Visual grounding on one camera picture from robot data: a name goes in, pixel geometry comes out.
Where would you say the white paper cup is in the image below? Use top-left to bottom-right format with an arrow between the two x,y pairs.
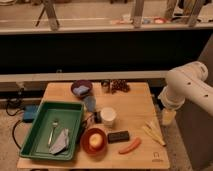
100,107 -> 117,127

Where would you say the yellow apple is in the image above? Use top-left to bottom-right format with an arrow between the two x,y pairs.
89,134 -> 103,149

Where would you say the orange carrot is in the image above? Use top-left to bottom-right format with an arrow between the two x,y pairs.
118,137 -> 142,154

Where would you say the blue cloth in bowl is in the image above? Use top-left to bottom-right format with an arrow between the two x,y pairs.
73,85 -> 89,96

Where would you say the green plastic tray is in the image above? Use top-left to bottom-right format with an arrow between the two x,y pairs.
20,101 -> 84,161

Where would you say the bunch of dark grapes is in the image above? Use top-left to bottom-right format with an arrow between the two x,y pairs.
111,79 -> 130,93

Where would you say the red plate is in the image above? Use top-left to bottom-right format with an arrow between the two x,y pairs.
80,128 -> 107,156

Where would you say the dark purple bowl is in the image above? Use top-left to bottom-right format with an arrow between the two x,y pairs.
71,80 -> 93,98

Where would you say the small black box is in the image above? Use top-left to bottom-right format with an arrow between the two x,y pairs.
94,112 -> 102,123

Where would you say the black rectangular sponge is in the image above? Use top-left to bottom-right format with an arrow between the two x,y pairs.
107,131 -> 130,143

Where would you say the blue power box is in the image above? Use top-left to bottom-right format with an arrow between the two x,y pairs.
23,105 -> 38,123

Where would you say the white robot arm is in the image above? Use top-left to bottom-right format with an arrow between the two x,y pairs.
158,61 -> 213,126

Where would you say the black cable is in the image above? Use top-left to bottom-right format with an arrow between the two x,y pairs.
11,119 -> 25,150

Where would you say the wooden table board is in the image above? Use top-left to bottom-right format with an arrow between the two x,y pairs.
17,83 -> 170,169

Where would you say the grey folded cloth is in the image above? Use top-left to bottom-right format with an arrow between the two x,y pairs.
49,128 -> 69,155

